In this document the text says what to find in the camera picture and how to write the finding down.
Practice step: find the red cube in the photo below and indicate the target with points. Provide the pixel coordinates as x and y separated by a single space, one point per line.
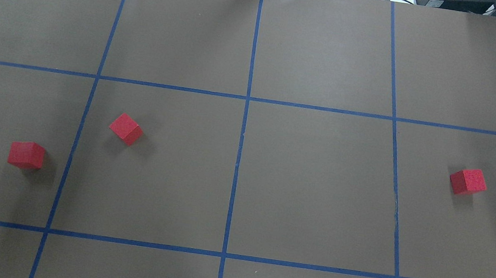
26 155
468 181
127 129

